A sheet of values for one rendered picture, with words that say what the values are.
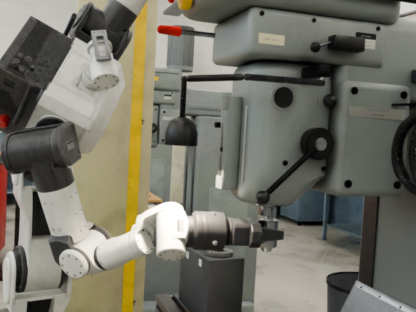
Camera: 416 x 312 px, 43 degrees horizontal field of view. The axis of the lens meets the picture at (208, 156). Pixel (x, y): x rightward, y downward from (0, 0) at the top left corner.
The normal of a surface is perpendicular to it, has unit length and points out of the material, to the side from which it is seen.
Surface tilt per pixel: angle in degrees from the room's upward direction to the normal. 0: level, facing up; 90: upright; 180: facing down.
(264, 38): 90
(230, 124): 90
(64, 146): 78
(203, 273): 90
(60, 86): 58
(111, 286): 90
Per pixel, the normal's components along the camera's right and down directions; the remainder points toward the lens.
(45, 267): 0.54, -0.08
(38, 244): 0.54, 0.16
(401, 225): -0.95, -0.04
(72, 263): -0.34, 0.37
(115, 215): 0.32, 0.07
